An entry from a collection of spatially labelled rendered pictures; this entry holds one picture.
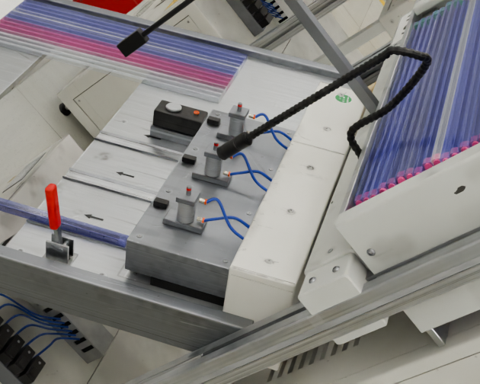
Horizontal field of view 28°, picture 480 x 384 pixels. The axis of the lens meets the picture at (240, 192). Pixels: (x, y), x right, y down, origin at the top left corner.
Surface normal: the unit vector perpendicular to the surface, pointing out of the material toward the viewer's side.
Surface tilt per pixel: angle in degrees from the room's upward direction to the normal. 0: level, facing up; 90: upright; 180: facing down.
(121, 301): 90
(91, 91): 90
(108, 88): 90
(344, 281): 90
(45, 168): 0
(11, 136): 0
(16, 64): 43
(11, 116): 0
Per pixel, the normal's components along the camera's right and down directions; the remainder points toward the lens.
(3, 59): 0.12, -0.80
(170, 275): -0.28, 0.53
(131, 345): 0.73, -0.41
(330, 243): -0.61, -0.74
